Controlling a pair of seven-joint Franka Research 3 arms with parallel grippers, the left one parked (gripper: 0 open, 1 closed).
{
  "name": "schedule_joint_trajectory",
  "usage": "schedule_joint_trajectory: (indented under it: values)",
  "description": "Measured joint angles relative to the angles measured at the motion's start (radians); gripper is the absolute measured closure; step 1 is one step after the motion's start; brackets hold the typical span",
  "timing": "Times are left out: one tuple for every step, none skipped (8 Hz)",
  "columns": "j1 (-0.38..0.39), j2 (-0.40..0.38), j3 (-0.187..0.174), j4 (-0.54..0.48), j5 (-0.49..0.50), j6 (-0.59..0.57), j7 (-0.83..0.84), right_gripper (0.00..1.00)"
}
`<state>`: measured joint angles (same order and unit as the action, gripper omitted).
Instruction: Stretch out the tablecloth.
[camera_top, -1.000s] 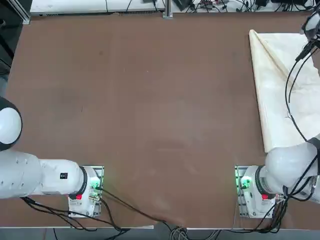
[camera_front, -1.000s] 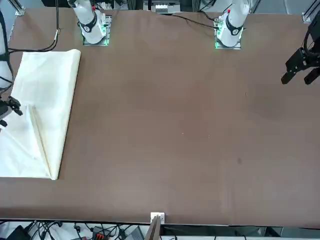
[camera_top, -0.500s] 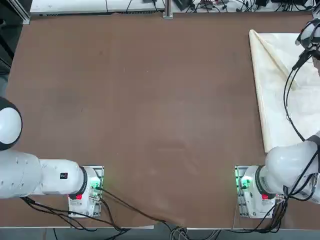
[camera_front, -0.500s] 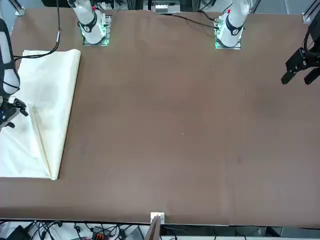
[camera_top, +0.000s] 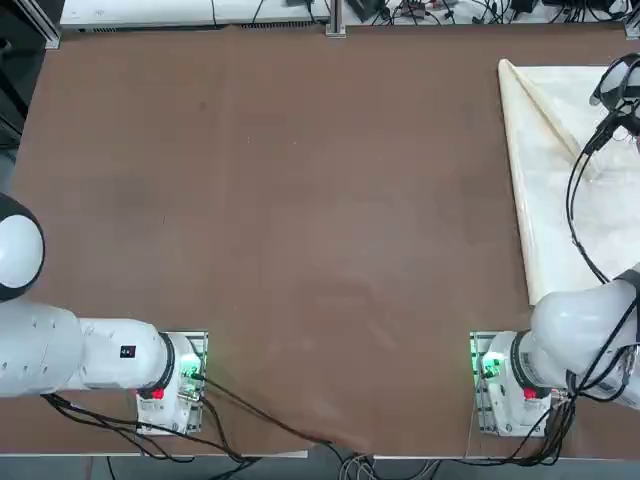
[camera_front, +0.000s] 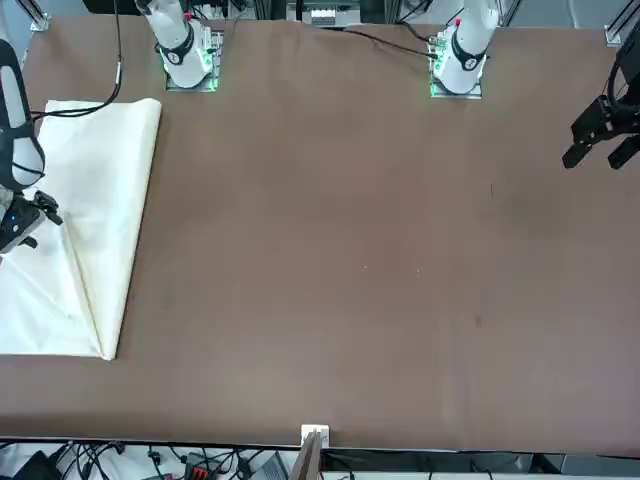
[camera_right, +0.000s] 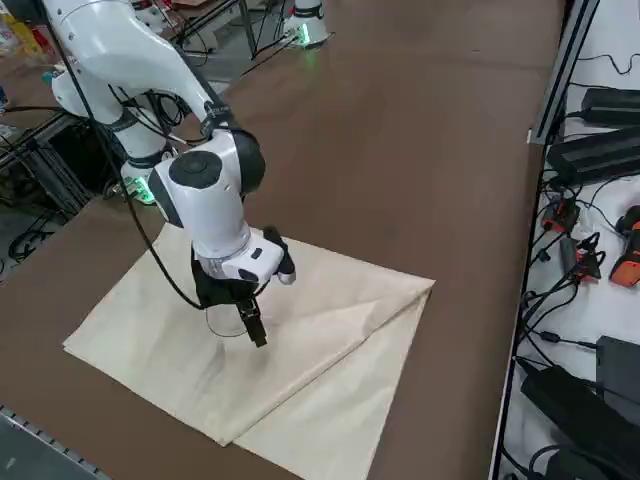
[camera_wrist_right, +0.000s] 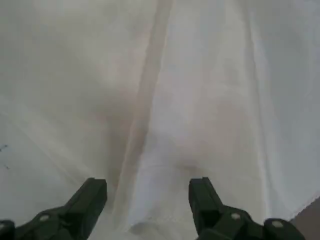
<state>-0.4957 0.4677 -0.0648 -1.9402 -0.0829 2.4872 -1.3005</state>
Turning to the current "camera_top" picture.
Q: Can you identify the cream tablecloth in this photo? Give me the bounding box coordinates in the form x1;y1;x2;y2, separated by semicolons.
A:
497;58;640;306

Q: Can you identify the black cabinet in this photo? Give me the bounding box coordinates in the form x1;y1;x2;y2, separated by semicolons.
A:
0;0;31;151

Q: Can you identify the black large power brick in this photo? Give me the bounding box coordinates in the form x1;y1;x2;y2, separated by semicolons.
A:
542;0;631;9

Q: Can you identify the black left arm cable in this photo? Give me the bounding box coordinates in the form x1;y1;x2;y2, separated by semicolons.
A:
42;374;371;461

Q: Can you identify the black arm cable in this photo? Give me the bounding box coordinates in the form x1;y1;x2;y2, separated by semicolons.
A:
42;374;371;461
565;112;640;466

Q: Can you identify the grey white cable bundle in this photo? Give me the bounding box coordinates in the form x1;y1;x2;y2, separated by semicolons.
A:
337;449;444;480

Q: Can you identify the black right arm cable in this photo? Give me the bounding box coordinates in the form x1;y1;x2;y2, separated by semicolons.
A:
565;112;640;466

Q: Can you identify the aluminium profile rail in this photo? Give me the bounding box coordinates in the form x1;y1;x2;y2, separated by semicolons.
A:
13;0;64;50

